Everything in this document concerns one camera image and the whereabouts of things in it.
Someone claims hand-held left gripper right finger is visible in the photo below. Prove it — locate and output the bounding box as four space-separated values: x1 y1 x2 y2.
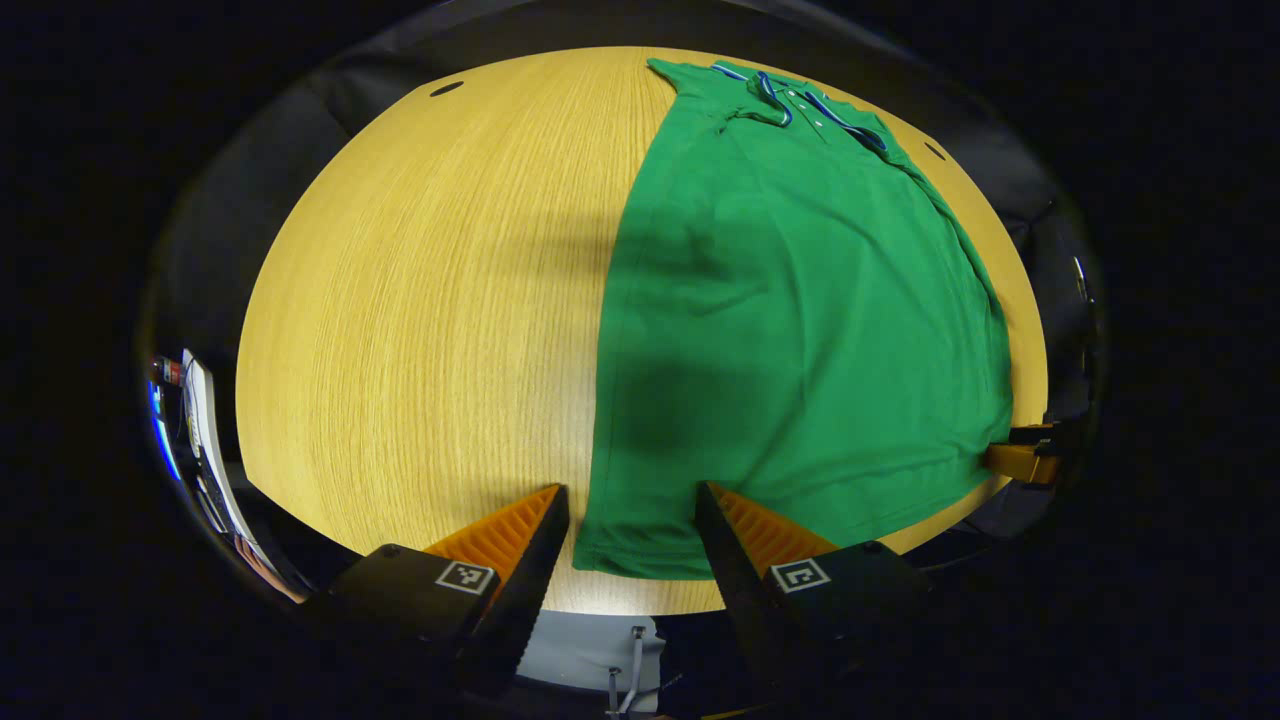
695 481 936 701

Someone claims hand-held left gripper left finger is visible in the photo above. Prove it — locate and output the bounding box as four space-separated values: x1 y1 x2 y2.
300 483 571 701

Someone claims green T-shirt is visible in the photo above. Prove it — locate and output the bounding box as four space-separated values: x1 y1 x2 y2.
572 57 1016 583

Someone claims person's grey clothing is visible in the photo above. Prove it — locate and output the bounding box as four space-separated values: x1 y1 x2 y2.
515 610 669 716

